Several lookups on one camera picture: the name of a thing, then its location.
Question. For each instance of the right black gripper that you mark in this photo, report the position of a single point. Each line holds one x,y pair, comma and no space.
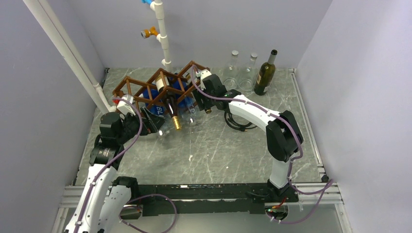
199,95

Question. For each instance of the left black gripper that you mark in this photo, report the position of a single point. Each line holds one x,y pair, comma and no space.
151,123

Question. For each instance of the clear glass bottle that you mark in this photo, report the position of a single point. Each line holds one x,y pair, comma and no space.
247,74
230,71

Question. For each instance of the olive green bottle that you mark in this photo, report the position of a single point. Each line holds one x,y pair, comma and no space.
265,75

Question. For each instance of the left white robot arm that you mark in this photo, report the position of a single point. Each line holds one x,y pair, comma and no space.
104,194

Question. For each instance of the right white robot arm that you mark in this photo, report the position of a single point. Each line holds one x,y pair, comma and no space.
283,135

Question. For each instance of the blue labelled clear bottle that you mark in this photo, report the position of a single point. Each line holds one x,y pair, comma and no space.
185,104

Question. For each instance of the dark bottle gold foil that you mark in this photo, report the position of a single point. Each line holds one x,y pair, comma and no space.
171,106

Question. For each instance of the brown wooden wine rack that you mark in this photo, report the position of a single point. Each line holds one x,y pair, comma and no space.
135,87

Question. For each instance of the orange pipe fitting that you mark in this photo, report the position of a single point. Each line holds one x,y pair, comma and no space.
146,33

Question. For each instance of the white pvc pipe stand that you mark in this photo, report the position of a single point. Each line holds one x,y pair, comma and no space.
162,37

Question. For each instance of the white diagonal pole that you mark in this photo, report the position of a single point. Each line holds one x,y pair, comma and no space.
50,23

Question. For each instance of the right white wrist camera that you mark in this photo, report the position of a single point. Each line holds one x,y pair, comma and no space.
203,74

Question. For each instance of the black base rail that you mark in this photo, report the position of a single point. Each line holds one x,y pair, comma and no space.
253,198

